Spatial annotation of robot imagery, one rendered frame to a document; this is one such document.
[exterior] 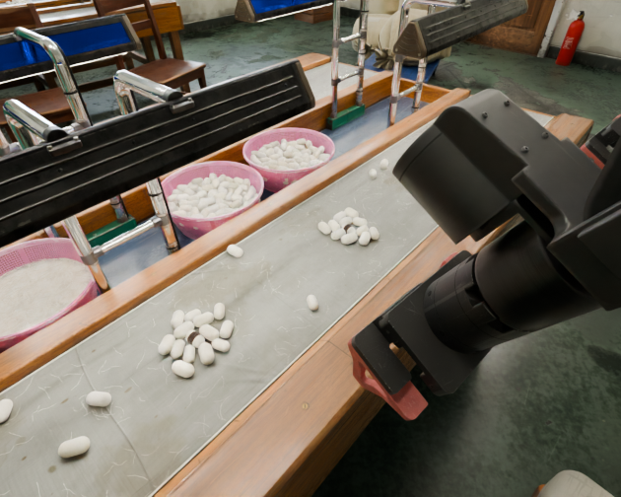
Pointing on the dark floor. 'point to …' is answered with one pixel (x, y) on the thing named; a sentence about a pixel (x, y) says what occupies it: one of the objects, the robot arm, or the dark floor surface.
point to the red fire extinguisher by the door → (571, 40)
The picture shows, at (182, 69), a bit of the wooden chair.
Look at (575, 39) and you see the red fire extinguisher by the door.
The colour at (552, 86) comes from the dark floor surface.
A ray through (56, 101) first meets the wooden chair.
